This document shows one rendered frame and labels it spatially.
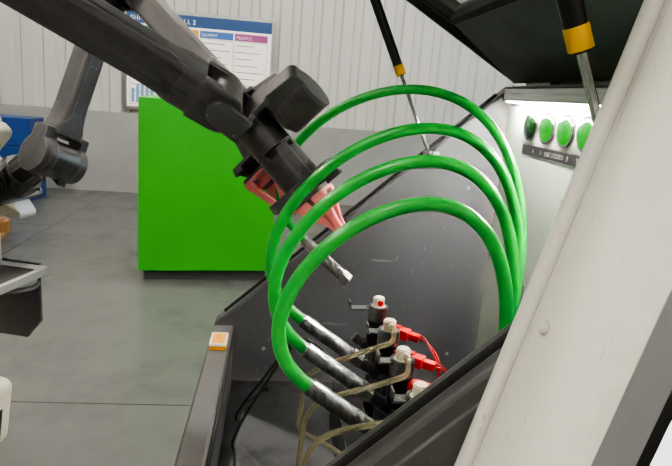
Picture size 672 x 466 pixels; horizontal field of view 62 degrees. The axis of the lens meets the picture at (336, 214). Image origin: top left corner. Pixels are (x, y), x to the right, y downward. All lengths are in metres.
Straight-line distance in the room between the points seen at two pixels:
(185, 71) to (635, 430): 0.57
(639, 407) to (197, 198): 3.85
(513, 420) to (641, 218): 0.16
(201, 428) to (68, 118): 0.69
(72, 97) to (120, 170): 6.32
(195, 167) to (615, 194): 3.75
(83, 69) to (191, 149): 2.80
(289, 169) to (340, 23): 6.61
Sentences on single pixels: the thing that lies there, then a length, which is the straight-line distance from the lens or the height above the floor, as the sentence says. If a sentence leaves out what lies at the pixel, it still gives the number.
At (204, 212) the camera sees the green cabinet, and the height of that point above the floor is 0.52.
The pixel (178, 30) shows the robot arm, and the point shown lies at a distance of 1.12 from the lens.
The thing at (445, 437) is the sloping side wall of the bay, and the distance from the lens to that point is 0.48.
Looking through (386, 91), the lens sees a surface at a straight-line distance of 0.82.
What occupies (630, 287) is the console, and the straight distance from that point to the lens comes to 0.35.
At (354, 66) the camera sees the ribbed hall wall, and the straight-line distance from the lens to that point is 7.30.
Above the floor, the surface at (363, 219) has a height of 1.30.
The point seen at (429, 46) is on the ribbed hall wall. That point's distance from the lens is 7.45.
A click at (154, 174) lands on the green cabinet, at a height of 0.78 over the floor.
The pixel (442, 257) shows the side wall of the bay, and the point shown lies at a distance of 1.14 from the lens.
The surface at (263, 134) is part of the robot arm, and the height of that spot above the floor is 1.35.
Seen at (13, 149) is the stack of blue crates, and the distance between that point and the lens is 6.95.
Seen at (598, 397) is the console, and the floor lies 1.26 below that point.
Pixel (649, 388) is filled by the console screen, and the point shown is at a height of 1.28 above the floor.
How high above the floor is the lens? 1.41
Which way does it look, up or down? 12 degrees down
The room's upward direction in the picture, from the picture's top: 5 degrees clockwise
